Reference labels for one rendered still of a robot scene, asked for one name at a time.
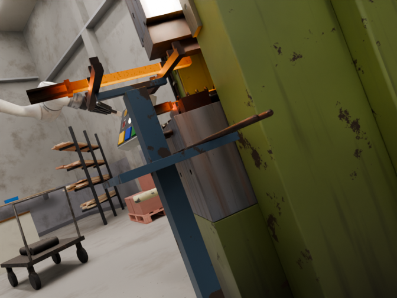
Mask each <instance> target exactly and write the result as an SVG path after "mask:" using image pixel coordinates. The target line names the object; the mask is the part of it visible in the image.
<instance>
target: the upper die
mask: <svg viewBox="0 0 397 298"><path fill-rule="evenodd" d="M191 37H193V36H192V35H191V31H190V29H189V26H188V24H187V21H186V18H185V16H184V15H182V16H179V17H174V18H170V19H167V20H162V21H157V22H153V23H150V24H146V26H145V34H144V42H143V45H144V48H145V51H146V53H147V56H148V58H149V61H151V60H155V59H160V58H162V57H167V53H166V51H167V50H170V49H171V46H172V45H171V43H172V42H175V41H180V40H185V39H188V38H191Z"/></svg>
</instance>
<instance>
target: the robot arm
mask: <svg viewBox="0 0 397 298"><path fill-rule="evenodd" d="M54 84H56V83H52V82H41V83H40V84H39V85H38V88H40V87H43V86H49V85H54ZM84 97H85V96H82V94H81V93H79V92H78V93H74V94H73V97H71V98H68V96H66V97H63V98H59V99H54V100H51V101H47V102H41V103H37V104H33V105H30V106H18V105H15V104H13V103H10V102H7V101H4V100H2V99H0V112H3V113H6V114H10V115H15V116H21V117H33V118H36V119H37V120H40V121H41V122H43V123H51V122H53V121H54V120H56V119H57V117H58V116H59V114H60V112H61V110H62V107H63V106H68V107H71V108H74V109H78V108H79V109H82V110H86V109H87V106H86V102H85V100H84ZM89 112H95V113H99V114H104V115H107V114H111V115H114V116H118V117H120V118H121V117H122V112H120V111H117V110H114V109H112V107H111V106H109V105H107V104H105V103H102V102H101V101H100V102H96V106H95V109H94V110H91V111H89Z"/></svg>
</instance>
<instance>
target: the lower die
mask: <svg viewBox="0 0 397 298"><path fill-rule="evenodd" d="M209 93H210V95H214V94H216V93H217V91H216V90H212V91H210V92H209ZM177 106H178V102H175V103H173V109H172V110H171V111H170V112H171V113H170V118H171V119H172V118H173V117H174V116H176V115H179V114H181V112H179V111H178V109H177Z"/></svg>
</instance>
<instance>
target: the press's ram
mask: <svg viewBox="0 0 397 298"><path fill-rule="evenodd" d="M125 2H126V6H127V7H128V11H129V13H130V16H131V18H132V21H133V24H134V26H135V29H136V32H137V35H138V37H139V40H140V42H141V46H142V47H144V45H143V42H144V34H145V26H146V24H150V23H153V22H157V21H162V20H167V19H170V18H174V17H179V16H182V15H184V13H183V10H182V7H181V5H180V2H179V0H125Z"/></svg>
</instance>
